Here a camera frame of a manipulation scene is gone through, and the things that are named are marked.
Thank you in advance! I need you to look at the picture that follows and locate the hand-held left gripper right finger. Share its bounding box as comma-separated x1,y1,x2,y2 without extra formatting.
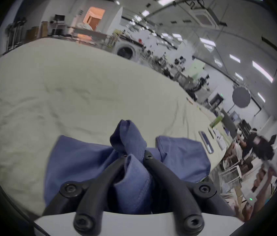
143,150,235,236

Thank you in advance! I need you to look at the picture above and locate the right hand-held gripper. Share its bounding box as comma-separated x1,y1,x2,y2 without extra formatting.
242,156,277,207

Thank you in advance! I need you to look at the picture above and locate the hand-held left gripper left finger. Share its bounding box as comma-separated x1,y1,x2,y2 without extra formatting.
43,155,129,236

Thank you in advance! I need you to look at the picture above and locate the dark blue shirt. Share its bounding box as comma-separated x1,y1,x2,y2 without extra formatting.
44,119,212,215

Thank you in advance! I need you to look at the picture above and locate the person's right hand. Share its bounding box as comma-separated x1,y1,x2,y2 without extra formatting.
234,204,252,222

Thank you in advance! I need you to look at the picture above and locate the white small box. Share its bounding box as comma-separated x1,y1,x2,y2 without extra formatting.
213,129,227,150

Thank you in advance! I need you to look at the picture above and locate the green small box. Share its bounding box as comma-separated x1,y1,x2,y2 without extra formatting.
209,116,224,129

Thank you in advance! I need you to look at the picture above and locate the round grey studio lamp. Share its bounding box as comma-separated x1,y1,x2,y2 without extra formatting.
227,86,252,114

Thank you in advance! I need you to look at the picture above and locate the white washing machine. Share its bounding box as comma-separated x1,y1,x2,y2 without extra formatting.
114,41,144,61

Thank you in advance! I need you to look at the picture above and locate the brown carton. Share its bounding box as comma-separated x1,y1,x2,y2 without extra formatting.
26,27,40,44
40,21,49,38

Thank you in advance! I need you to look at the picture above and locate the desk with black monitor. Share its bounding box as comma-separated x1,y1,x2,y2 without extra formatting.
49,14,67,36

